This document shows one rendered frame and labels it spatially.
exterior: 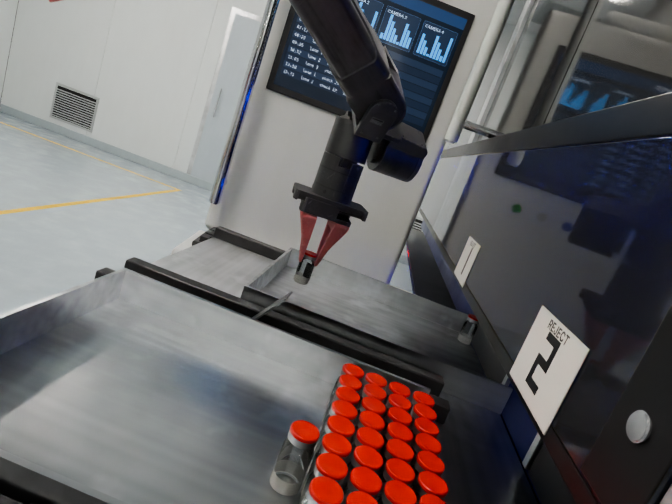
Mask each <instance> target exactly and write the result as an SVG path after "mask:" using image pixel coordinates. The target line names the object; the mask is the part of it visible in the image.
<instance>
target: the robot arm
mask: <svg viewBox="0 0 672 504"><path fill-rule="evenodd" d="M289 2H290V3H291V5H292V6H293V8H294V10H295V11H296V13H297V14H298V16H299V17H300V19H301V20H302V22H303V24H304V25H305V27H306V28H307V30H308V31H309V33H310V34H311V36H312V38H313V39H314V41H315V42H316V44H317V46H318V47H319V49H320V50H321V52H322V54H323V55H324V57H325V59H326V61H327V63H328V65H329V68H330V70H331V72H332V74H333V76H334V78H335V79H336V81H337V83H338V84H339V86H340V87H341V89H342V90H343V92H344V93H345V95H346V100H347V103H348V104H349V106H350V107H351V110H352V112H350V111H347V112H346V114H345V115H341V117H340V116H336V119H335V122H334V125H333V127H332V130H331V133H330V136H329V139H328V142H327V145H326V148H325V151H324V154H323V157H322V160H321V163H320V165H319V168H318V171H317V174H316V177H315V180H314V183H313V185H312V188H311V187H308V186H305V185H302V184H300V183H296V182H295V183H294V186H293V189H292V193H293V198H294V199H296V200H297V199H301V203H300V206H299V210H300V222H301V242H300V250H299V262H301V261H302V259H303V257H304V255H305V252H306V249H307V246H308V243H309V241H310V238H311V235H312V232H313V229H314V226H315V223H316V220H317V216H318V217H321V218H324V219H327V220H328V221H327V224H326V227H325V230H324V233H323V236H322V238H321V241H320V244H319V247H318V250H317V253H316V254H317V258H316V260H315V261H314V266H315V267H316V266H317V265H318V264H319V263H320V261H321V260H322V258H323V257H324V255H325V254H326V253H327V251H328V250H329V249H330V248H331V247H332V246H333V245H334V244H335V243H336V242H337V241H339V240H340V239H341V238H342V237H343V236H344V235H345V234H346V233H347V232H348V230H349V228H350V225H351V222H350V220H349V218H350V216H352V217H355V218H358V219H361V220H362V221H363V222H365V221H366V218H367V216H368V211H367V210H366V209H365V208H364V207H363V206H362V205H361V204H358V203H355V202H353V201H352V198H353V195H354V193H355V190H356V187H357V184H358V182H359V179H360V176H361V173H362V171H363V168H364V167H363V166H361V165H358V164H357V163H360V164H363V165H365V163H366V160H367V166H368V168H369V169H370V170H372V171H375V172H378V173H381V174H384V175H387V176H390V177H392V178H395V179H398V180H401V181H404V182H409V181H411V180H412V179H413V178H414V177H415V176H416V175H417V173H418V171H419V169H420V167H421V165H422V162H423V159H424V158H425V157H426V155H427V153H428V152H427V148H426V144H425V140H424V136H423V133H422V132H421V131H419V130H417V129H415V128H413V127H411V126H409V125H407V124H405V123H403V122H401V121H402V120H403V119H404V117H405V114H406V103H405V99H404V94H403V90H402V86H401V81H400V77H399V73H398V70H397V68H396V66H395V64H394V62H393V60H392V58H391V56H390V55H389V53H388V51H387V49H386V47H385V46H384V47H383V45H382V43H381V41H380V39H379V37H378V36H377V34H376V32H375V30H374V29H373V27H372V26H371V25H370V23H369V22H368V20H367V18H366V17H365V15H364V13H363V11H362V9H361V7H360V5H359V3H358V1H357V0H289ZM326 151H327V152H326Z"/></svg>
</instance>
